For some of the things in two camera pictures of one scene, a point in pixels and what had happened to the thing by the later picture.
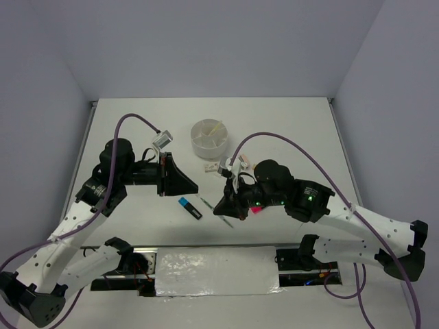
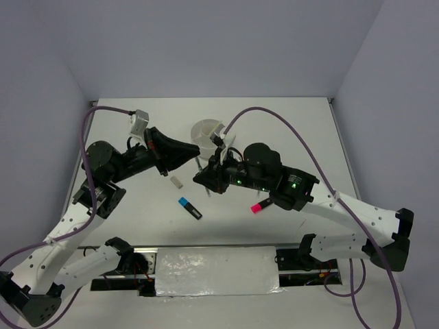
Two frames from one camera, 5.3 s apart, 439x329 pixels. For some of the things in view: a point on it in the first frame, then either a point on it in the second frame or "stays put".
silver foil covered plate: (205, 271) stays put
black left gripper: (171, 179) → (166, 153)
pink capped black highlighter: (255, 210) stays put
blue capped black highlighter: (187, 205) stays put
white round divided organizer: (209, 139) stays put
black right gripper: (230, 203) → (212, 176)
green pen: (210, 206) → (200, 167)
